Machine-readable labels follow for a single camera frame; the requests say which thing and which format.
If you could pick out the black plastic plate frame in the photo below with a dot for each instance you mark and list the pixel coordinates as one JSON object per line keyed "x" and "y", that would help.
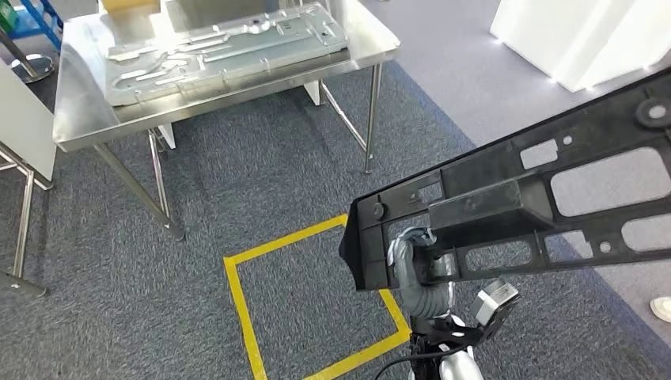
{"x": 482, "y": 215}

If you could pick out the yellow floor tape square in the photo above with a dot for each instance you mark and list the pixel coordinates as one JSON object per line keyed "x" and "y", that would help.
{"x": 238, "y": 293}

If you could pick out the green item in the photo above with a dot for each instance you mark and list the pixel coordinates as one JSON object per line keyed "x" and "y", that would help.
{"x": 8, "y": 15}

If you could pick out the stainless steel workbench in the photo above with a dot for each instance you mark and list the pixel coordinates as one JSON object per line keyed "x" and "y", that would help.
{"x": 78, "y": 120}
{"x": 23, "y": 225}

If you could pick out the blue metal cart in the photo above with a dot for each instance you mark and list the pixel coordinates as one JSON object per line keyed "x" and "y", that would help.
{"x": 47, "y": 21}

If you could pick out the chrome stanchion with round base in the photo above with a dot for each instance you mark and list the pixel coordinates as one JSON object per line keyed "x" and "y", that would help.
{"x": 31, "y": 68}

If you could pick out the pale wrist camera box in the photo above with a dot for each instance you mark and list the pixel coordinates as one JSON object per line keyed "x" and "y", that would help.
{"x": 493, "y": 301}

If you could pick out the stamped grey metal panel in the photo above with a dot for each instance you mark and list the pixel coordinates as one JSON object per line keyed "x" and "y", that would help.
{"x": 236, "y": 57}

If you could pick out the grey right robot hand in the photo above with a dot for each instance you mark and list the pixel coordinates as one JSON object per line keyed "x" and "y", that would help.
{"x": 419, "y": 301}

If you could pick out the white display plinth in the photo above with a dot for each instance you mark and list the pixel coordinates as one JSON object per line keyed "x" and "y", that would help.
{"x": 576, "y": 36}
{"x": 26, "y": 120}

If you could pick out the person's shoe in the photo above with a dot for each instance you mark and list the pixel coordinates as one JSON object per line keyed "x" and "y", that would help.
{"x": 663, "y": 309}

